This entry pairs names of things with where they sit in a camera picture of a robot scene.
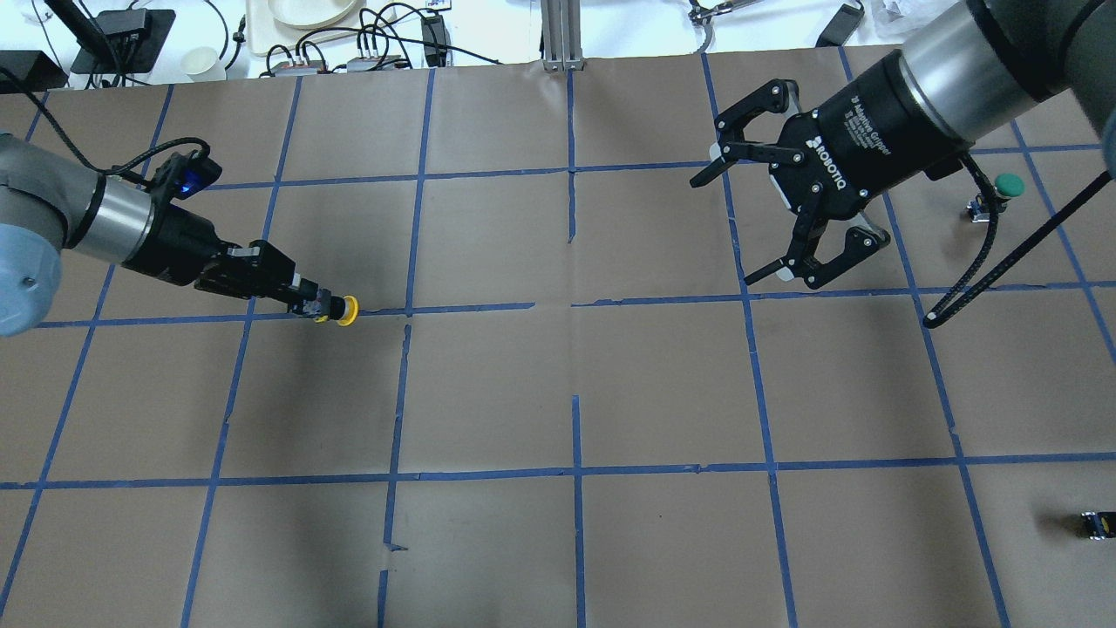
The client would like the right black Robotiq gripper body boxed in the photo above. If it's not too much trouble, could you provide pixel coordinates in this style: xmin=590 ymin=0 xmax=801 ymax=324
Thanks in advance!
xmin=769 ymin=52 xmax=974 ymax=215

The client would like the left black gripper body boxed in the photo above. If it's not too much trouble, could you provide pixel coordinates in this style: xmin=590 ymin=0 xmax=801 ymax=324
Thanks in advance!
xmin=122 ymin=201 xmax=251 ymax=297

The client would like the yellow push button switch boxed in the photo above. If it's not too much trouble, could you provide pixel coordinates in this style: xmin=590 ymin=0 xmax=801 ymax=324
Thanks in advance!
xmin=302 ymin=293 xmax=359 ymax=327

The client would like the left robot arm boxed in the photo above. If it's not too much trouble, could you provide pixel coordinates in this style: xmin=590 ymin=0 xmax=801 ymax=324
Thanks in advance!
xmin=1 ymin=133 xmax=354 ymax=337

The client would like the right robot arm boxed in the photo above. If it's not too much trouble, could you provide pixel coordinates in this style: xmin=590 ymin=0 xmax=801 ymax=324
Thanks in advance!
xmin=691 ymin=1 xmax=1115 ymax=290

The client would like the black power adapter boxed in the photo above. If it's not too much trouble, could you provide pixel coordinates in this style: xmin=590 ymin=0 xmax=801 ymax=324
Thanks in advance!
xmin=814 ymin=1 xmax=865 ymax=48

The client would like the white paper cup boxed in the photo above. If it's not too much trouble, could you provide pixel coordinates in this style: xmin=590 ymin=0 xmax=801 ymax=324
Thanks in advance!
xmin=180 ymin=46 xmax=227 ymax=83

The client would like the beige tray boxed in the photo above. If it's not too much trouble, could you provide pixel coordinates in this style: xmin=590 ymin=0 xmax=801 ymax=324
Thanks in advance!
xmin=244 ymin=1 xmax=386 ymax=58

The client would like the beige round plate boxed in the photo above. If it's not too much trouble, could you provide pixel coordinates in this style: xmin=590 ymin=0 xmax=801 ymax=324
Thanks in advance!
xmin=267 ymin=0 xmax=360 ymax=31

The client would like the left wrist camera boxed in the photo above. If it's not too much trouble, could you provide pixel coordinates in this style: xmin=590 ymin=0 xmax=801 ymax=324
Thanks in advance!
xmin=154 ymin=148 xmax=223 ymax=200

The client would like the black braided cable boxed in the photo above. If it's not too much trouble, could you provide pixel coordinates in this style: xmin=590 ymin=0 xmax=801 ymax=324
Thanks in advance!
xmin=922 ymin=153 xmax=1116 ymax=330

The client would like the green push button switch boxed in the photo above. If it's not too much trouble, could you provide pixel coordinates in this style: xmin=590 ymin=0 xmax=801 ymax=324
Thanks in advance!
xmin=965 ymin=174 xmax=1024 ymax=225

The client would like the black camera stand base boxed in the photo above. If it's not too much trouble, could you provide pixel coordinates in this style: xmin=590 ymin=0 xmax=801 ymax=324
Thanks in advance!
xmin=62 ymin=9 xmax=177 ymax=75

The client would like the aluminium frame post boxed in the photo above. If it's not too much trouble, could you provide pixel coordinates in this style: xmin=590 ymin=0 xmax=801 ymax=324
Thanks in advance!
xmin=541 ymin=0 xmax=585 ymax=74

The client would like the red push button switch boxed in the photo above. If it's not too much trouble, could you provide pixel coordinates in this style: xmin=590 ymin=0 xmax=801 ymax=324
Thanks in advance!
xmin=1079 ymin=510 xmax=1116 ymax=540

